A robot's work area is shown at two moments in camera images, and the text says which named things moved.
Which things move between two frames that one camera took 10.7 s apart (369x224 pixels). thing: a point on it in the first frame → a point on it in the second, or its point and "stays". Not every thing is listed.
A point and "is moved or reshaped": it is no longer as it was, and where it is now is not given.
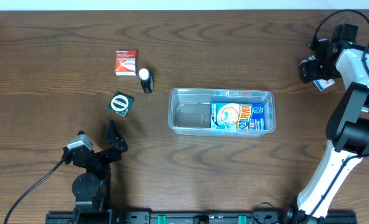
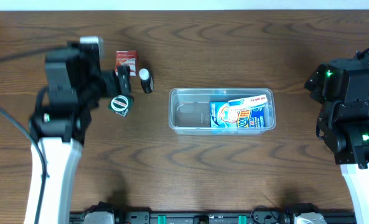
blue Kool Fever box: (237, 116) stays
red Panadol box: (126, 63) stays
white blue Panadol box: (321, 84) is moved or reshaped
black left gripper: (102, 154) → (122, 80)
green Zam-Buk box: (121, 104) stays
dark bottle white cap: (147, 80) stays
